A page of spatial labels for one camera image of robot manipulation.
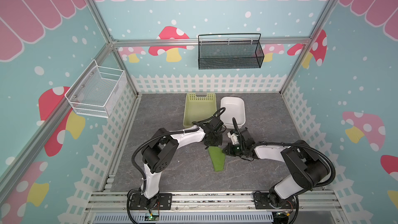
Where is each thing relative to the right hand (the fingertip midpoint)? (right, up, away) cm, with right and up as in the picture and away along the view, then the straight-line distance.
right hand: (221, 150), depth 90 cm
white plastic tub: (+12, +26, +21) cm, 35 cm away
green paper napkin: (-2, -3, -2) cm, 4 cm away
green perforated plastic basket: (-14, +26, +22) cm, 37 cm away
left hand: (-2, +3, 0) cm, 3 cm away
